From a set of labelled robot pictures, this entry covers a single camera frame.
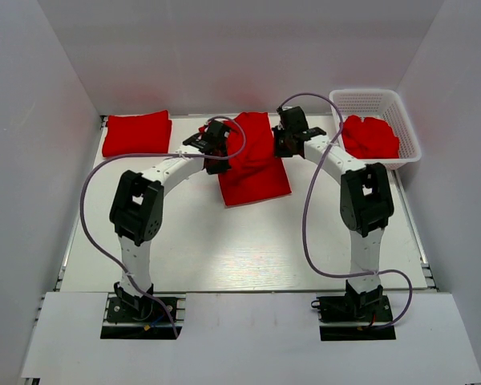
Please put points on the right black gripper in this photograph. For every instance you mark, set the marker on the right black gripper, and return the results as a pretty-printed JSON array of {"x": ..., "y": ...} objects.
[{"x": 278, "y": 151}]

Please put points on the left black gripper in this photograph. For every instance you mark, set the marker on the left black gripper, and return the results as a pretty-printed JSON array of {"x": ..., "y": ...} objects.
[{"x": 215, "y": 169}]

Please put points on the red t-shirt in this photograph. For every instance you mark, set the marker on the red t-shirt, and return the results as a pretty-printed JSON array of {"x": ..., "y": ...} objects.
[
  {"x": 149, "y": 133},
  {"x": 255, "y": 174}
]

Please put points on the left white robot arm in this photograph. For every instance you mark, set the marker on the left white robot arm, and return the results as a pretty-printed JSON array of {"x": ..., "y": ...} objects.
[{"x": 137, "y": 208}]

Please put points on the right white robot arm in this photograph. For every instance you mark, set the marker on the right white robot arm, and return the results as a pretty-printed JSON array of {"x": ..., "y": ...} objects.
[{"x": 366, "y": 206}]

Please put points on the crumpled red shirts in basket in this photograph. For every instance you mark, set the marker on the crumpled red shirts in basket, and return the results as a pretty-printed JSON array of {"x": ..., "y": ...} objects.
[{"x": 369, "y": 138}]

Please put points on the folded red t-shirt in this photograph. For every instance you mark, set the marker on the folded red t-shirt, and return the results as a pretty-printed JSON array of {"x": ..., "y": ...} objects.
[{"x": 149, "y": 133}]

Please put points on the white plastic basket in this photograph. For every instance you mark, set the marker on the white plastic basket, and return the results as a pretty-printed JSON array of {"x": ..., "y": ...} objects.
[{"x": 383, "y": 104}]

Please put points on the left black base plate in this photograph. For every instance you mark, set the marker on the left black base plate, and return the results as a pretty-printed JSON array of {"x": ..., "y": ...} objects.
[{"x": 121, "y": 322}]

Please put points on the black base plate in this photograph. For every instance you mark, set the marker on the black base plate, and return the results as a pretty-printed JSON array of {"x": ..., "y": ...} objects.
[
  {"x": 121, "y": 322},
  {"x": 338, "y": 323}
]

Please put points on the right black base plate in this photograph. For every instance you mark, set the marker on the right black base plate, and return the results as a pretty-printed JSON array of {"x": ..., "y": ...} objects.
[{"x": 338, "y": 323}]

